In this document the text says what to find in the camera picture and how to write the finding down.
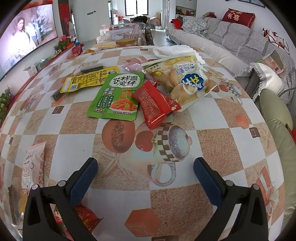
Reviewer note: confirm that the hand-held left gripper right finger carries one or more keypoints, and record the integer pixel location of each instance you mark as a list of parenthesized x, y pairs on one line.
[(205, 178)]

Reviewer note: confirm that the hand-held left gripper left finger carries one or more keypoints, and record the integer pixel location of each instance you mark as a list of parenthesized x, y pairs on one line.
[(84, 180)]

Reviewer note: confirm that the red snack packet with picture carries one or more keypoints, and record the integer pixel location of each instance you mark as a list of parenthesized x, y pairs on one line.
[(89, 219)]

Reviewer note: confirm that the pink white snack packet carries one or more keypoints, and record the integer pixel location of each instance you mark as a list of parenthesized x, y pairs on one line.
[(33, 162)]

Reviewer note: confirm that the gold snack packet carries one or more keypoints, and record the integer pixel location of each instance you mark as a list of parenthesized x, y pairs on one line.
[(16, 201)]

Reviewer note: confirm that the green snack packet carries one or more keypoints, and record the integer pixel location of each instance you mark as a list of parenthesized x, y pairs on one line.
[(115, 99)]

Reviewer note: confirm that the small red snack packet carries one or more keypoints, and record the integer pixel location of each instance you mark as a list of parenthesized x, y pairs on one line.
[(152, 104)]

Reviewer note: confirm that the yellow snack packet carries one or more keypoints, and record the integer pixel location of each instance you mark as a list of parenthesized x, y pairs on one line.
[(85, 80)]

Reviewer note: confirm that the large potato chips bag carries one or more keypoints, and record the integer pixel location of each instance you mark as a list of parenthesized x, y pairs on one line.
[(175, 76)]

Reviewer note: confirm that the dark flat snack packet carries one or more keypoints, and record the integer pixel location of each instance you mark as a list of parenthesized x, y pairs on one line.
[(91, 69)]

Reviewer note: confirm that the green potted plant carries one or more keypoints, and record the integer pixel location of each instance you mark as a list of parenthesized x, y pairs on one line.
[(5, 102)]

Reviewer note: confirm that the white lace cushion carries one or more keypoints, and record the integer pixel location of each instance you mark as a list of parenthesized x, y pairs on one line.
[(268, 78)]

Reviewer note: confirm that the translucent pink packet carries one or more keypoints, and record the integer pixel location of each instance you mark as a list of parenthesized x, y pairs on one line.
[(133, 67)]

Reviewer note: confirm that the red television cabinet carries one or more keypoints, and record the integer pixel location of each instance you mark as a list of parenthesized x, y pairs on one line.
[(46, 62)]

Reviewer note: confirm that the red gift box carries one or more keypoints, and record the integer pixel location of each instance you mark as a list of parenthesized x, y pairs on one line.
[(76, 49)]

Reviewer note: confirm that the white towel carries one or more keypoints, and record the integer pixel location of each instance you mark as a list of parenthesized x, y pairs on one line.
[(171, 49)]

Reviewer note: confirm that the grey striped sofa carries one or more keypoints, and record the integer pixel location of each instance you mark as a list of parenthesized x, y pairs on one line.
[(208, 44)]

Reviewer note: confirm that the pink flower plant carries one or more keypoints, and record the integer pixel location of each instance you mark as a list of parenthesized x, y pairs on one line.
[(62, 42)]

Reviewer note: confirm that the red white printed cushion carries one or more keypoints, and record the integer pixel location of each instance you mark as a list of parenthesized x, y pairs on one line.
[(276, 40)]

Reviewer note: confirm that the plastic bag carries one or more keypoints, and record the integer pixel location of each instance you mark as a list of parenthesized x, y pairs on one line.
[(141, 34)]

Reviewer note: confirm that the television screen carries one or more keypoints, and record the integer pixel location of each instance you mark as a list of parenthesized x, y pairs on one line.
[(27, 34)]

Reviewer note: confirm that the red pillow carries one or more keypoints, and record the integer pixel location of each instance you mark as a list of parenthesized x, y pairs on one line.
[(238, 17)]

